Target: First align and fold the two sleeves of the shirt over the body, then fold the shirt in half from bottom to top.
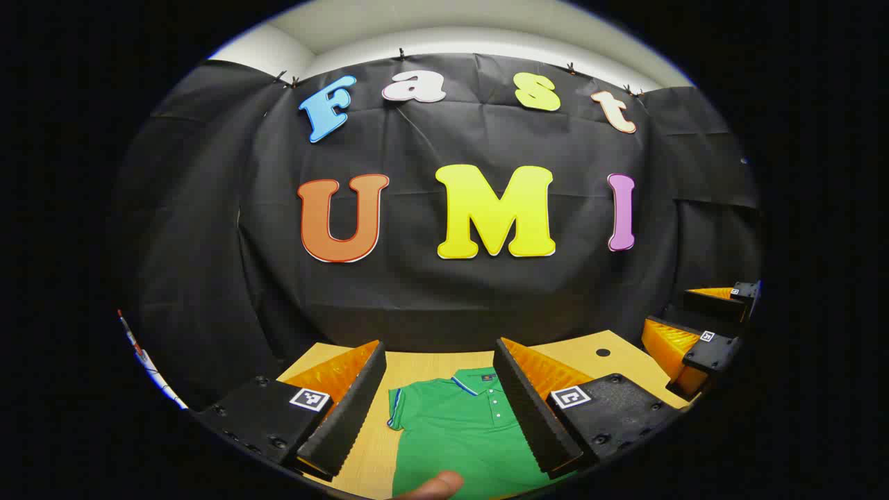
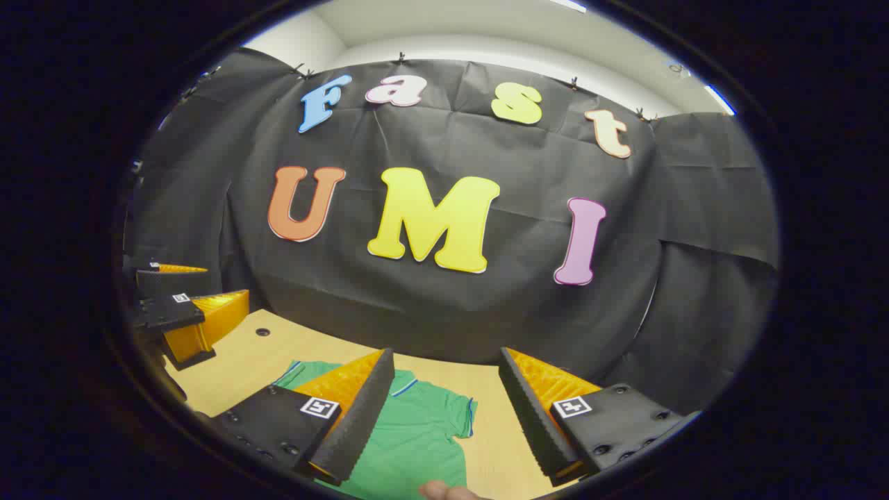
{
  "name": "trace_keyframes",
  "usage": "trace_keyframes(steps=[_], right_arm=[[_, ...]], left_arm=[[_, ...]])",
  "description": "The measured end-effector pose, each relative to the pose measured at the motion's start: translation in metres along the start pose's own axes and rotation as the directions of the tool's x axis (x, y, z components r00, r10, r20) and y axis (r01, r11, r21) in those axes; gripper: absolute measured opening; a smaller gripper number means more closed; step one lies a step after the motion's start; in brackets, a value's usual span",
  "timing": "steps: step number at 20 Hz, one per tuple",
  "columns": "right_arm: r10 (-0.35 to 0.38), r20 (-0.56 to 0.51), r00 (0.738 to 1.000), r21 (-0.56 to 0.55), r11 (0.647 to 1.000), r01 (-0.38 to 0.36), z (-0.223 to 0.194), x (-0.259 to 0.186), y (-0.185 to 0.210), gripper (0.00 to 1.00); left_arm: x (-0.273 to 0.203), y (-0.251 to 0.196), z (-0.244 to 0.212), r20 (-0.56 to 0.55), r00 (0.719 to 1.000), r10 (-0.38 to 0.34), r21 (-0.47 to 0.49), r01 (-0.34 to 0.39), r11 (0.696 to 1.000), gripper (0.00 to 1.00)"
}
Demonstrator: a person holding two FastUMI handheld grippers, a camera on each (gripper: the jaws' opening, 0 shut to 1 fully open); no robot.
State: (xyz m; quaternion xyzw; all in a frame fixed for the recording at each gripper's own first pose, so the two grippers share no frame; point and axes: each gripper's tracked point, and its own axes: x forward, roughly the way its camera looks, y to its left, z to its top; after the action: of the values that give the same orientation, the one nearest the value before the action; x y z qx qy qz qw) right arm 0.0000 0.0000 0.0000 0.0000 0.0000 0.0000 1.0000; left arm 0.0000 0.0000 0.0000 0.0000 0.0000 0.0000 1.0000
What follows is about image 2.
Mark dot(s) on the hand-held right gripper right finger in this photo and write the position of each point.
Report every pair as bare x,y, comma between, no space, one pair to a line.
531,423

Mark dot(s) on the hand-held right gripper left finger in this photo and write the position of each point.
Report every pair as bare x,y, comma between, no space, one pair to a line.
358,423

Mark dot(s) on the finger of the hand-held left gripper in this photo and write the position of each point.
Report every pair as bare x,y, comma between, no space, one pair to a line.
167,312
167,281

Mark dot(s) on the green T-shirt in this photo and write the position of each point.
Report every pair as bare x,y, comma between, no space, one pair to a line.
417,430

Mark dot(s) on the black backdrop cloth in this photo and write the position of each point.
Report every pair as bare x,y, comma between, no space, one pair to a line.
486,312

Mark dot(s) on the ceiling light panel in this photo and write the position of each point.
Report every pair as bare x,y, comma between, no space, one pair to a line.
569,5

